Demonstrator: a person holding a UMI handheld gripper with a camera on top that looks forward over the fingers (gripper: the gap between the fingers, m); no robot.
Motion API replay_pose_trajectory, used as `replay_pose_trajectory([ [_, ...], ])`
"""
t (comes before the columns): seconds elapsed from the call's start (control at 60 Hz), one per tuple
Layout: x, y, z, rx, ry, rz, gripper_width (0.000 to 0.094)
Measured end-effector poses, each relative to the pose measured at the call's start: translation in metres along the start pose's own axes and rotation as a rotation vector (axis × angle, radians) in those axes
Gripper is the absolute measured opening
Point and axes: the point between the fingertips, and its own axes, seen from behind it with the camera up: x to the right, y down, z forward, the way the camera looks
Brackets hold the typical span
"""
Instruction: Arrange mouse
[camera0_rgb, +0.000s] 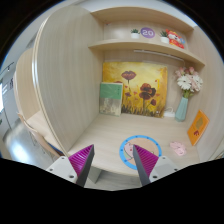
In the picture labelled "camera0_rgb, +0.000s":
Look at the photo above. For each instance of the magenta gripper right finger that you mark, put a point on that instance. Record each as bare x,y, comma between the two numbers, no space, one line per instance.
151,167

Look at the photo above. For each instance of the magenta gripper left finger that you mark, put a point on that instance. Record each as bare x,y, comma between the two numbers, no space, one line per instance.
74,168

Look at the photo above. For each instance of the white power adapter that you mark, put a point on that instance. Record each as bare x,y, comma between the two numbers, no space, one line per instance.
169,112

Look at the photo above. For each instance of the light teal vase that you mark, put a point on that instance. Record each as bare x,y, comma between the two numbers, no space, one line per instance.
181,111

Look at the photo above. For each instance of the orange leaf picture card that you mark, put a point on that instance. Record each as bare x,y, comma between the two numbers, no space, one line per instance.
198,127

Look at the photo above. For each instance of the yellow poppy flower painting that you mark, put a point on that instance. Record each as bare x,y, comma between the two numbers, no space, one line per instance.
144,86

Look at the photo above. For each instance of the green book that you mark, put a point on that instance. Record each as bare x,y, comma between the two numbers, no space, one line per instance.
110,98

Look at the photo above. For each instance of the wooden desk shelf unit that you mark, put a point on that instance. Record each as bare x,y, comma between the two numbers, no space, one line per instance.
57,83

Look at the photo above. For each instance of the pink white flower bouquet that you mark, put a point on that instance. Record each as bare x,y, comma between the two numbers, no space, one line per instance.
189,81

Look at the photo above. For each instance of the white LED light bar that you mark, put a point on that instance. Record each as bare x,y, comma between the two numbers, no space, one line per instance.
159,54

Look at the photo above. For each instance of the small potted plant right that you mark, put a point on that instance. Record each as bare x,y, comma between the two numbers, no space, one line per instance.
164,37

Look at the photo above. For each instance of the small potted plant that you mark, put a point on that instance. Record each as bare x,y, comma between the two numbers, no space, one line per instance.
135,34
164,37

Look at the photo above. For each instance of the red lucky figurine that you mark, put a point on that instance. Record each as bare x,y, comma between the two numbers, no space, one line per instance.
175,39

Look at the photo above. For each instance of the small potted plant left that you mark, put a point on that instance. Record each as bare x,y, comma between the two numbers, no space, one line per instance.
135,34

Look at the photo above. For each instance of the purple round number sign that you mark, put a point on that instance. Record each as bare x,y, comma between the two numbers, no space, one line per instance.
147,32

